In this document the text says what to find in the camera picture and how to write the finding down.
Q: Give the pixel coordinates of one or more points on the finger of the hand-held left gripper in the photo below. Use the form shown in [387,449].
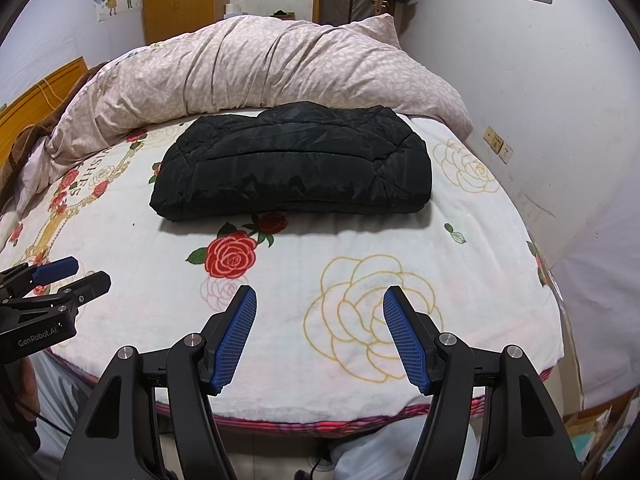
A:
[87,285]
[55,267]

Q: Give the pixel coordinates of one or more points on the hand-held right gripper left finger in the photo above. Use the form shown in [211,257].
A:
[235,345]

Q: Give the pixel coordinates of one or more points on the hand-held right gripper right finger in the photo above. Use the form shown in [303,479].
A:
[407,345]

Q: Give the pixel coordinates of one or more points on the black puffer jacket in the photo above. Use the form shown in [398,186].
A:
[290,170]

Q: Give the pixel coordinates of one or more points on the person's left hand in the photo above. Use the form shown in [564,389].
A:
[30,385]

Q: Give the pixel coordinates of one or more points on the person's left leg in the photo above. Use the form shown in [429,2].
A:
[60,390]

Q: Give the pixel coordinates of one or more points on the person's leg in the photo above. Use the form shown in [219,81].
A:
[390,452]
[60,390]

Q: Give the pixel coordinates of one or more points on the rose print blanket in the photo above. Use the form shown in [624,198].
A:
[150,260]

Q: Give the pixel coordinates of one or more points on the person's right leg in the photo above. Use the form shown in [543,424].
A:
[390,452]

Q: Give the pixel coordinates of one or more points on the brown fleece cloth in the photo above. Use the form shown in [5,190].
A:
[25,142]

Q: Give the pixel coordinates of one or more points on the wooden headboard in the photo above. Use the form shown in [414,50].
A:
[30,110]

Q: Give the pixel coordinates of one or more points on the cardboard box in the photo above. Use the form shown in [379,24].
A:
[595,435]

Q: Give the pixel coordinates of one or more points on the pink patterned duvet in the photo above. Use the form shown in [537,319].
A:
[275,70]

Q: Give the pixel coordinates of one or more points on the wooden wardrobe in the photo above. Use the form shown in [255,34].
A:
[185,0]

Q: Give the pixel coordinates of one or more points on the dark box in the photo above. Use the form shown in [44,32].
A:
[282,14]

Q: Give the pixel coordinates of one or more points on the white wall socket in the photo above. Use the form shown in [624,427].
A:
[507,153]
[492,139]

